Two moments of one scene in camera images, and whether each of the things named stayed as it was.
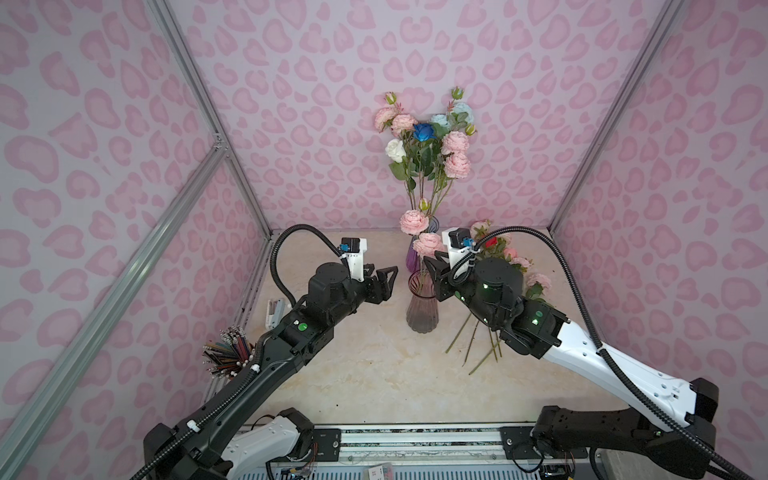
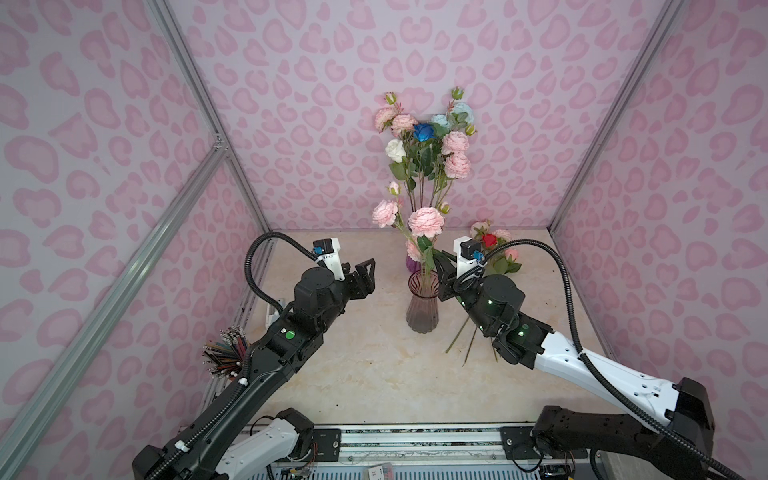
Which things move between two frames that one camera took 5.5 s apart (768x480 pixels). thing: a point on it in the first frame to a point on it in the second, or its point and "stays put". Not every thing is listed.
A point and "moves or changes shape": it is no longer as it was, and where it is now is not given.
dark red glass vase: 422,313 stays put
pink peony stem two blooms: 415,223 moves or changes shape
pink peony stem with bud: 456,165 stays put
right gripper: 442,283 stays put
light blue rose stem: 459,116 stays put
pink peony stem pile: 491,244 moves or changes shape
